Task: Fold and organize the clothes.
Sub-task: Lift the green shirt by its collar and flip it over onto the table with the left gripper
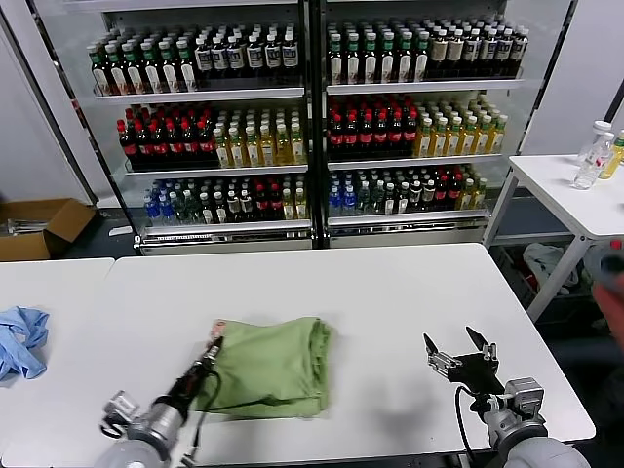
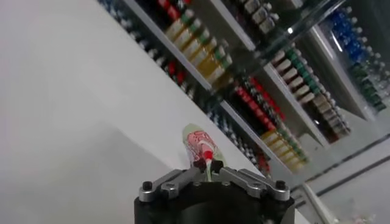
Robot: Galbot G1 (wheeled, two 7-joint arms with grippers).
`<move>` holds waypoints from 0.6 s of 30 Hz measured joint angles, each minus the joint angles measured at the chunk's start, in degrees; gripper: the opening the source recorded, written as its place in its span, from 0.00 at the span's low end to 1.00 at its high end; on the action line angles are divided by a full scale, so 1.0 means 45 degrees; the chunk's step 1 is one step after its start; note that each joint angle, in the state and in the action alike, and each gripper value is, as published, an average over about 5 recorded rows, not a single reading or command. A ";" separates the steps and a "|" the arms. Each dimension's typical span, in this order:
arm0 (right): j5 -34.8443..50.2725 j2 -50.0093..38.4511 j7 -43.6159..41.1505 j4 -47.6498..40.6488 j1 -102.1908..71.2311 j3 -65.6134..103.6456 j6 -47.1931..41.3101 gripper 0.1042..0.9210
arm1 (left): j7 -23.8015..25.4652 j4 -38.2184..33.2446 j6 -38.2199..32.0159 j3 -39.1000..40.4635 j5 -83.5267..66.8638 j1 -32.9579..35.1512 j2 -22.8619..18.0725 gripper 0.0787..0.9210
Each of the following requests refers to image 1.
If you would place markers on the black plastic crate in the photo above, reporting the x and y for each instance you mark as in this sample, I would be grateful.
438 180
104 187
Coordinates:
509 273

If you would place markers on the silver metal rods bundle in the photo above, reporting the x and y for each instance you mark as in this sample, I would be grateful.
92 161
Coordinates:
27 226

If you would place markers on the clear bottle red label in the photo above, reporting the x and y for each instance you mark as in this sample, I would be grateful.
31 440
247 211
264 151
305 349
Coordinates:
590 163

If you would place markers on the crumpled light blue cloth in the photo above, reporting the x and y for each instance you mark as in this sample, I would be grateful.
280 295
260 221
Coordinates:
22 341

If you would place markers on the beige-label dark drink bottle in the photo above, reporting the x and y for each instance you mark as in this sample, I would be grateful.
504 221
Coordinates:
438 53
454 52

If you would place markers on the red cloth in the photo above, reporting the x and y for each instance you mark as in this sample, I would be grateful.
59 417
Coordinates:
529 279

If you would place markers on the white-cap dark-label drink bottle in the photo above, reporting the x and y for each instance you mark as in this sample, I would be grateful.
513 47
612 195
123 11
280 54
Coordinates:
219 58
235 57
254 57
203 58
272 56
289 56

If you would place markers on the person's hand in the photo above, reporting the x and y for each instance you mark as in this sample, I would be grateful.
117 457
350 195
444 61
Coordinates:
612 312

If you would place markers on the small yellow tea bottle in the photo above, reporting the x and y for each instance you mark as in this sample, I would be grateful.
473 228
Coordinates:
479 195
300 206
287 207
465 196

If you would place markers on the white side table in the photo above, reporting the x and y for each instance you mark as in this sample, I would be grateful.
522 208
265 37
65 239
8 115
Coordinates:
560 195

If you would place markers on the yellow juice bottle green label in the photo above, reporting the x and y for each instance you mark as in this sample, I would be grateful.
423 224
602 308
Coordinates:
251 150
282 148
438 140
267 149
483 138
236 151
453 140
496 136
297 147
468 139
423 141
221 151

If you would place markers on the white cabinet shelf board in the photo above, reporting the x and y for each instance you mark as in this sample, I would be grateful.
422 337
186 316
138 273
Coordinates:
205 94
224 226
409 218
424 88
414 163
219 170

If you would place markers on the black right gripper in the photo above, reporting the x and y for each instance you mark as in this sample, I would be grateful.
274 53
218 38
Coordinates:
478 373

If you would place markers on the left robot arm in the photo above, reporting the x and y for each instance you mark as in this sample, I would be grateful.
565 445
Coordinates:
166 419

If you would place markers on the white scrap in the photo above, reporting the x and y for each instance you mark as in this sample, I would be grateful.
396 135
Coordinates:
118 231

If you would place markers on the open cardboard box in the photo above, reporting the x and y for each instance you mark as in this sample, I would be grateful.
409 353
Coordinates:
29 244

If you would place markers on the blue-label dark drink bottle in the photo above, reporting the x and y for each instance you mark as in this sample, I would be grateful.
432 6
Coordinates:
488 51
471 51
504 50
519 49

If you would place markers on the clear bottle white cap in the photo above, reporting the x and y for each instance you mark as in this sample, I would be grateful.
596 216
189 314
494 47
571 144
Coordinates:
595 131

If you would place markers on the blue water bottle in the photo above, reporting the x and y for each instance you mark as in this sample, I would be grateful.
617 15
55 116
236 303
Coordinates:
334 202
165 210
151 210
347 202

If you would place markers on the open glass cabinet door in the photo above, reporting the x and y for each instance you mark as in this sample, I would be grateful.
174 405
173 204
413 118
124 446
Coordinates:
68 122
544 73

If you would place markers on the light green polo shirt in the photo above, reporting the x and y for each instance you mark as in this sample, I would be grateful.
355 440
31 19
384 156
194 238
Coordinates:
273 361

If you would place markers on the grey handheld controller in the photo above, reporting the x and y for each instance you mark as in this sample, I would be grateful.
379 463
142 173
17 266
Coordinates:
607 263

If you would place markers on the small white-cap dark bottle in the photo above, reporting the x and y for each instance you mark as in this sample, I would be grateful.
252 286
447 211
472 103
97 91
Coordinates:
415 197
206 209
219 208
427 196
233 208
401 199
389 200
246 207

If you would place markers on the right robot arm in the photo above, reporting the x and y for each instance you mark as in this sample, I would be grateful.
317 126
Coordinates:
536 448

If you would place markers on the yellow drink bottle green label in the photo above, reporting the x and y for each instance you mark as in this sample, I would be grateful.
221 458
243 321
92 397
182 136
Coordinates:
614 161

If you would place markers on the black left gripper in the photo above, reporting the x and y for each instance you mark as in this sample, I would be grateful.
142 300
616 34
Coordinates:
190 385

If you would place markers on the white beverage display cabinet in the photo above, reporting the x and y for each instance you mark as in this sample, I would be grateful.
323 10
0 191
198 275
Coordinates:
404 236
219 244

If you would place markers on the small red-cap cola bottle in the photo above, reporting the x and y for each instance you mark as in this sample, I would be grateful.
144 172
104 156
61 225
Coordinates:
261 205
274 205
440 195
452 194

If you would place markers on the clear green-tint water bottle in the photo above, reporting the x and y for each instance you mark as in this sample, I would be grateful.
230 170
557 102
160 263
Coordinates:
192 209
362 201
376 201
179 209

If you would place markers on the white grey cloth pile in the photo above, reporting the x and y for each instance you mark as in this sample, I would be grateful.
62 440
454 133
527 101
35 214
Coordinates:
546 263

